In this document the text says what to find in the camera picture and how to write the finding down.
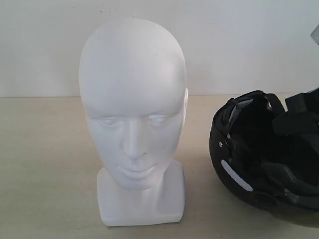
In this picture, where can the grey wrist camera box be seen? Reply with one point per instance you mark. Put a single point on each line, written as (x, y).
(315, 35)

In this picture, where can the black helmet with visor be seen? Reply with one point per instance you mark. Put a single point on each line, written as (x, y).
(266, 153)

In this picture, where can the white mannequin head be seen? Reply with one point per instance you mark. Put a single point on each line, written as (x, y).
(132, 80)

